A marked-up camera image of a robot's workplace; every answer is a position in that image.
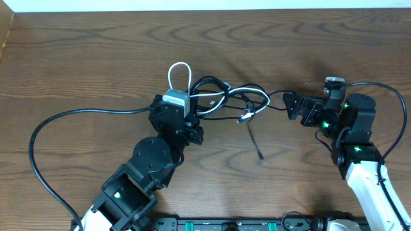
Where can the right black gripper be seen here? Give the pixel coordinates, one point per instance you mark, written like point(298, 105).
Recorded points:
point(315, 106)

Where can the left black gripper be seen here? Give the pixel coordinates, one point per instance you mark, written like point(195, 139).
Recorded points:
point(194, 134)

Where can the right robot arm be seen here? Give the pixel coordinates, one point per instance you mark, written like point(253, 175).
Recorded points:
point(347, 120)

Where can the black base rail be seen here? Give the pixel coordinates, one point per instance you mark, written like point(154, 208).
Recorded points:
point(290, 221)

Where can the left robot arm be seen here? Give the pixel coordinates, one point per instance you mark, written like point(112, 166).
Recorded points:
point(127, 197)

